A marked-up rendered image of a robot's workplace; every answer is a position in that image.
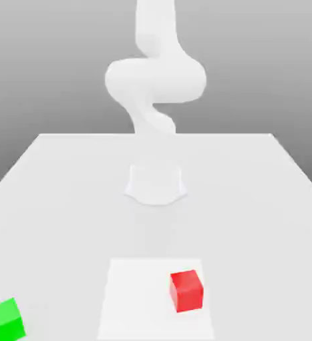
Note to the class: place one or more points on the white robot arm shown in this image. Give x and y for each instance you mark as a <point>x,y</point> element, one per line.
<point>155,80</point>

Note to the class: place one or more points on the small green cube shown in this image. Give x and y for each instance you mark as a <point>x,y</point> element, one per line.
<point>5,320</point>

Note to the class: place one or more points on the small red cube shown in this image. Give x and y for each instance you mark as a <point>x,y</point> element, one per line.
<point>186,290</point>

